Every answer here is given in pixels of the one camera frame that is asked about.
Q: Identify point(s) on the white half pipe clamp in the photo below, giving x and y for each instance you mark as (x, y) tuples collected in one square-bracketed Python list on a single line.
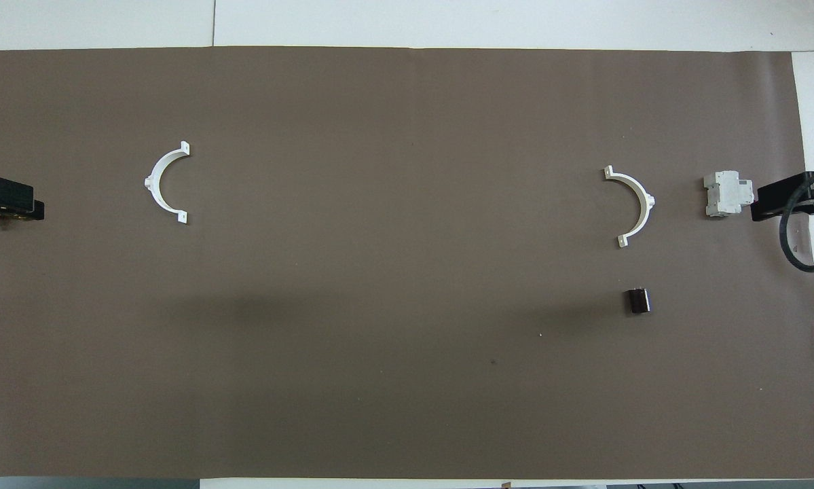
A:
[(649, 202), (151, 185)]

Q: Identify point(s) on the white circuit breaker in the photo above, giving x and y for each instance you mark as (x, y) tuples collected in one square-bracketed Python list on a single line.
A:
[(722, 193)]

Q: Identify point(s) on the small dark brown cylinder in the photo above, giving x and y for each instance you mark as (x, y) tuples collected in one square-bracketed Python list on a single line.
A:
[(638, 301)]

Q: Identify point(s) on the brown paper table mat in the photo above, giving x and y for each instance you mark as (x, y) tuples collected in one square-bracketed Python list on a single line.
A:
[(379, 272)]

